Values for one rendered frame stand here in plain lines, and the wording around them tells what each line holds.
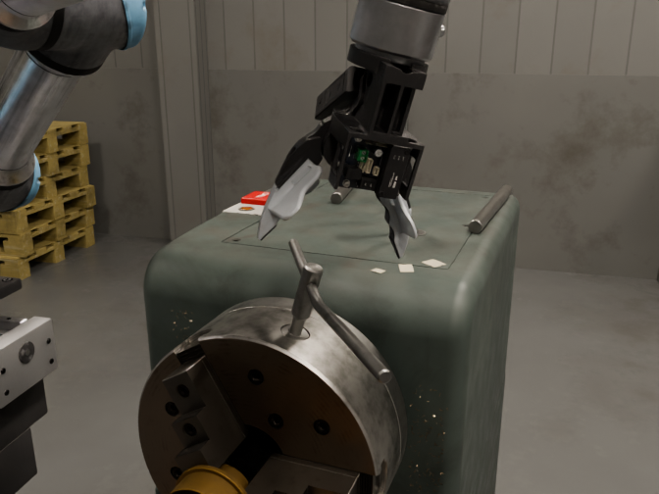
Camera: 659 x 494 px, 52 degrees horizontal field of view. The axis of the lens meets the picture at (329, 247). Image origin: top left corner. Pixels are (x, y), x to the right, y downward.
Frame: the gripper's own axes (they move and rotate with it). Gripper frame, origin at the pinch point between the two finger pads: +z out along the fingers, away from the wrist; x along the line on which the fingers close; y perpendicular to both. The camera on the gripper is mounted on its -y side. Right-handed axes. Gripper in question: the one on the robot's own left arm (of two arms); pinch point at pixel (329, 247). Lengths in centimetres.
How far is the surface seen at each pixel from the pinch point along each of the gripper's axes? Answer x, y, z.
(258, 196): 3, -55, 16
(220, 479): -7.5, 7.5, 24.2
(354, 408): 5.7, 5.2, 16.0
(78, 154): -52, -435, 145
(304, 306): -0.2, -2.4, 8.5
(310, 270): -0.5, -2.7, 4.1
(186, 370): -11.6, -1.6, 17.4
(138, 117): -14, -454, 115
